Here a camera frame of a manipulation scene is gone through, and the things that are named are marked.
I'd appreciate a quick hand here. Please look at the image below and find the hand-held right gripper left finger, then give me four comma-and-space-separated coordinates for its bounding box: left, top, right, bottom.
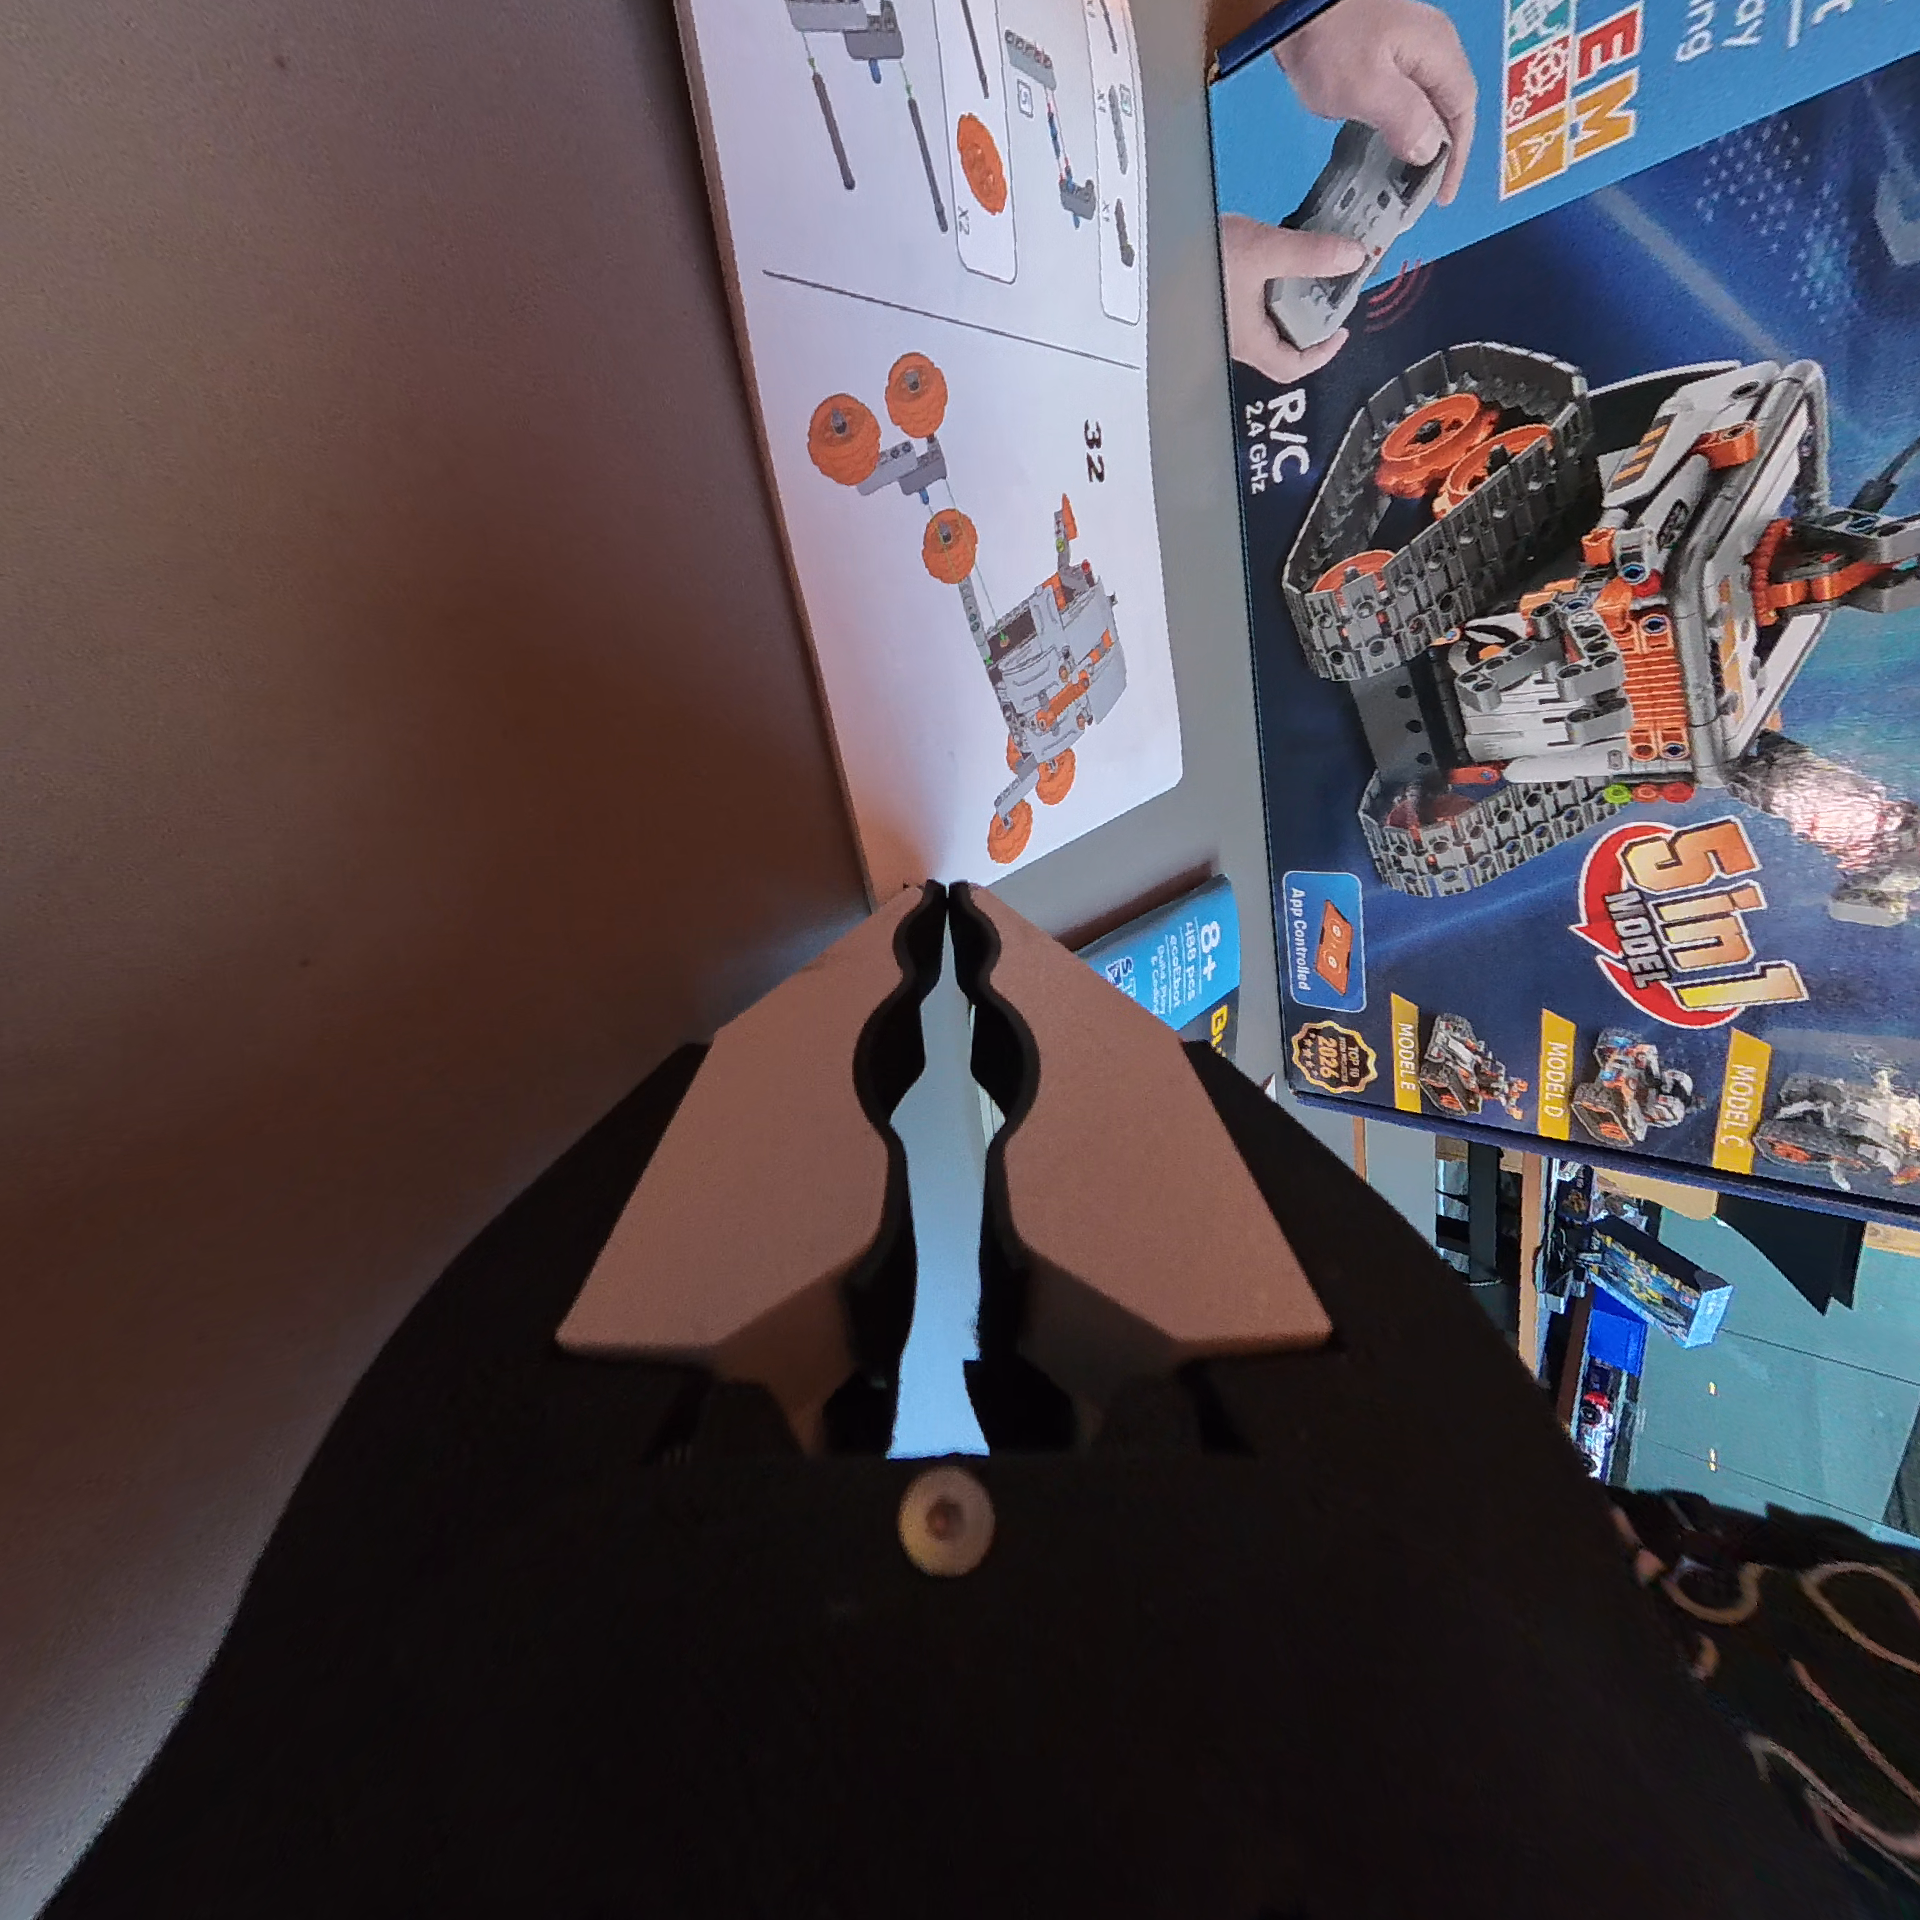
554, 878, 949, 1459

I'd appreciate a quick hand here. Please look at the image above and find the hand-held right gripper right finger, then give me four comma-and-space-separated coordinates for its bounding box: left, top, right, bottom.
947, 878, 1337, 1455

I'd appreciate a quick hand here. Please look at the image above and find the blue robot kit box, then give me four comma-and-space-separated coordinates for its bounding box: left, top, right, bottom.
1205, 0, 1920, 1237

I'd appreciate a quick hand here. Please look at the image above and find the blue cover booklet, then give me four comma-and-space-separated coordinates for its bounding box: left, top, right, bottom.
887, 874, 1243, 1461

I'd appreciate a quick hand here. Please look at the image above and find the dark patterned cloth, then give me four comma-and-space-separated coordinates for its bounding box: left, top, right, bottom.
1612, 1485, 1920, 1920

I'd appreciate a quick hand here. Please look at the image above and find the open instruction booklet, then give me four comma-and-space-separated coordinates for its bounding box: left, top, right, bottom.
671, 0, 1184, 910

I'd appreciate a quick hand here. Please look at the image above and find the small blue box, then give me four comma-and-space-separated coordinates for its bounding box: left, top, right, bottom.
1586, 1214, 1738, 1352

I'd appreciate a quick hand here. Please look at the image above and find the wooden background table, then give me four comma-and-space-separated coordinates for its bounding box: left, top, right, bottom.
1513, 1162, 1550, 1375

